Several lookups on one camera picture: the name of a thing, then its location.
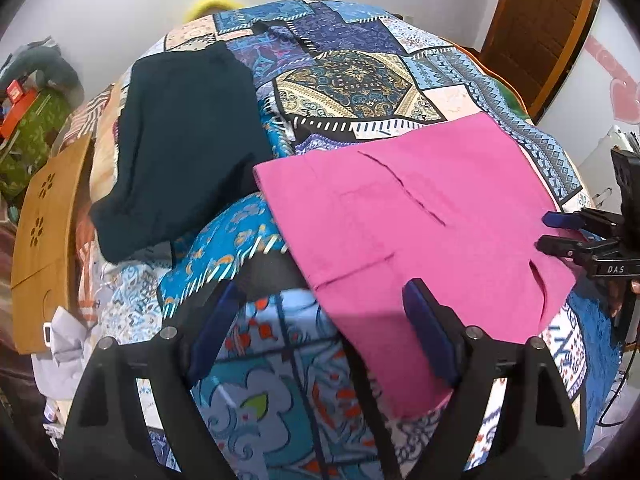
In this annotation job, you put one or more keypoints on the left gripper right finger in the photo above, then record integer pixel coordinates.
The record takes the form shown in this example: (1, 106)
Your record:
(508, 415)

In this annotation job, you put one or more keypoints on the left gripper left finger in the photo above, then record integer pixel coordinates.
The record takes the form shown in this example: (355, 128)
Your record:
(133, 416)

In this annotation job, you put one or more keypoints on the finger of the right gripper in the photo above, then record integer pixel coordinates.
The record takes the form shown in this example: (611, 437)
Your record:
(597, 222)
(579, 251)

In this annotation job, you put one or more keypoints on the pink pants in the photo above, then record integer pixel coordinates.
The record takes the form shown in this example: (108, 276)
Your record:
(457, 205)

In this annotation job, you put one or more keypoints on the white crumpled cloth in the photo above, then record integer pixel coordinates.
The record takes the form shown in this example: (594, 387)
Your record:
(69, 344)

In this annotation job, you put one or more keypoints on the wooden lap desk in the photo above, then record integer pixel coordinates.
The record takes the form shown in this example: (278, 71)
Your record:
(43, 274)

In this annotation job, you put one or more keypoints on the wooden door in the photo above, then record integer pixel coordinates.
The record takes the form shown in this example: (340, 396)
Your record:
(532, 45)

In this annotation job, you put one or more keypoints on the dark folded garment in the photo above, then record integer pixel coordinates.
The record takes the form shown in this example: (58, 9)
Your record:
(189, 137)

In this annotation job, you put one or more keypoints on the orange box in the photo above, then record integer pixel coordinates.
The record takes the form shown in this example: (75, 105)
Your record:
(20, 99)

